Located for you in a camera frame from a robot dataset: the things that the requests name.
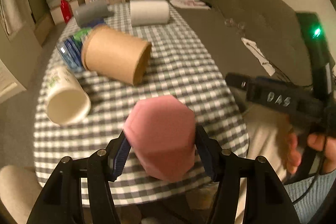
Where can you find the checkered tablecloth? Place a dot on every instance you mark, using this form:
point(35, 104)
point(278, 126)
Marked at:
point(179, 65)

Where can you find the blue plastic water bottle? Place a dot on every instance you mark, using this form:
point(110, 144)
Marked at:
point(70, 48)

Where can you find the brown kraft paper cup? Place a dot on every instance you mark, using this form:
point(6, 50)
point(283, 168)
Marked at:
point(116, 55)

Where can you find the red bottle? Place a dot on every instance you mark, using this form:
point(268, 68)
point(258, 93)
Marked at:
point(66, 10)

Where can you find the white paper with drawing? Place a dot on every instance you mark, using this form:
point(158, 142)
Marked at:
point(190, 4)

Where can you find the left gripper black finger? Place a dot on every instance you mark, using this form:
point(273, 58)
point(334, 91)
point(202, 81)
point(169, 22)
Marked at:
point(237, 81)

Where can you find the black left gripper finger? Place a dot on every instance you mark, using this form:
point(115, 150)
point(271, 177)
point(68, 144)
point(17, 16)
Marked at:
point(60, 199)
point(266, 198)

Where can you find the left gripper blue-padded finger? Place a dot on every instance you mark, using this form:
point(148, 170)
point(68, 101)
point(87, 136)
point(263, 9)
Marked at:
point(269, 80)

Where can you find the pink hexagonal cup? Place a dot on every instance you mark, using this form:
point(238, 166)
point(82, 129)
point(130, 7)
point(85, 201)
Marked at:
point(161, 132)

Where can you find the grey sofa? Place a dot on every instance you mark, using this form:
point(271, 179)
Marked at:
point(271, 24)

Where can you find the grey cup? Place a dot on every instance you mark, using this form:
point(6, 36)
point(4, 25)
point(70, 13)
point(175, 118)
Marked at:
point(87, 13)

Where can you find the white leaf-print paper cup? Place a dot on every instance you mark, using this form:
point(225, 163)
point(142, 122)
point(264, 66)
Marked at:
point(66, 101)

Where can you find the white paper strip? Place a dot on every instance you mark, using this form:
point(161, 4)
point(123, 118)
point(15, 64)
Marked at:
point(264, 62)

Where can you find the beige chair seat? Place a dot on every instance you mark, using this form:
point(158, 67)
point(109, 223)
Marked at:
point(19, 191)

